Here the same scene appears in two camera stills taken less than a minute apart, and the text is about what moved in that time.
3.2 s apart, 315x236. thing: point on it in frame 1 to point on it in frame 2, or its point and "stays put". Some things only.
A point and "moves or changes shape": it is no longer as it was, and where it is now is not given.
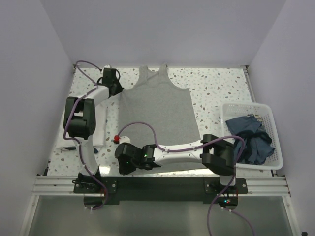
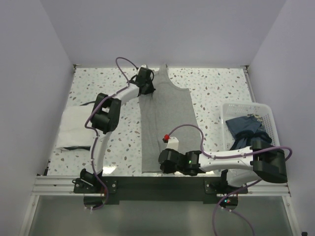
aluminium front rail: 57,185 stays put
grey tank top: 158,110 moves or changes shape
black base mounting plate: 222,190 stays put
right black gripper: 124,170 to 165,169
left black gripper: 120,88 to 151,89
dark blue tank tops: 257,142 stays put
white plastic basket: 232,110 stays put
